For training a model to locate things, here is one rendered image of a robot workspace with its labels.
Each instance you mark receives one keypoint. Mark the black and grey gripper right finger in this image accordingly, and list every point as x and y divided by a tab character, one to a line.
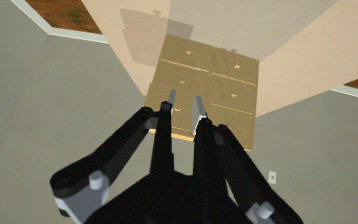
252	193

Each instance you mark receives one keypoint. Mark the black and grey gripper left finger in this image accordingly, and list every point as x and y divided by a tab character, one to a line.
83	186

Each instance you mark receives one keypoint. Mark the small tan wooden chest of drawers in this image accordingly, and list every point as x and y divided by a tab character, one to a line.
207	87

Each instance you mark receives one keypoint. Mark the brown wooden drawer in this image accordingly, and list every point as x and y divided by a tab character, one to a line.
229	65
178	51
241	99
173	76
240	125
181	115

